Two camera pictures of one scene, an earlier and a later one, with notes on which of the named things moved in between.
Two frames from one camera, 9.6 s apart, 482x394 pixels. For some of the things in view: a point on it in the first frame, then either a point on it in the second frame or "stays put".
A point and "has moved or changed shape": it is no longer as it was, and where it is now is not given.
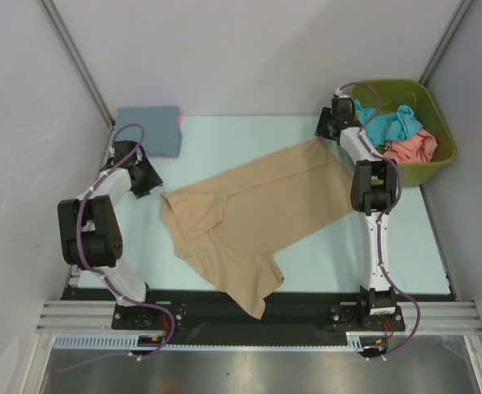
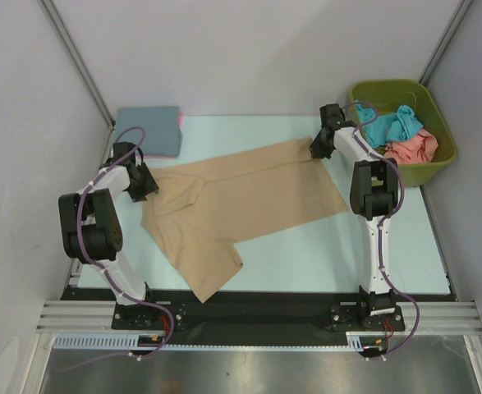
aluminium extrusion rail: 424,316 stays put
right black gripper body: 324,124 → 320,147
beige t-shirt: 224,226 has moved or changed shape
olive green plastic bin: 385,94 stays put
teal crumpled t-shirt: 385,128 stays put
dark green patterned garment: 381,148 stays put
